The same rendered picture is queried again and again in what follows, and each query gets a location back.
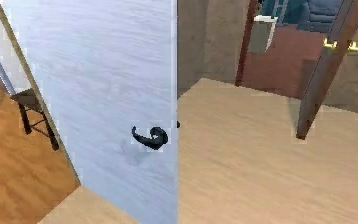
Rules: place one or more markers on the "blue sofa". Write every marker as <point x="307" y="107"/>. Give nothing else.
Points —
<point x="320" y="13"/>

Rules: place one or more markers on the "pale blue room door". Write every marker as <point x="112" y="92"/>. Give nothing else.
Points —
<point x="97" y="66"/>

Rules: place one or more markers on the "white table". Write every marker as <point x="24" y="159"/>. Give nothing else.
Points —
<point x="265" y="26"/>

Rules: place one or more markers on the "dark brown stool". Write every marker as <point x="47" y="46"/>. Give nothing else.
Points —
<point x="30" y="106"/>

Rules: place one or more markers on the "dark brown room door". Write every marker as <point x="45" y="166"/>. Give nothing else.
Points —
<point x="323" y="66"/>

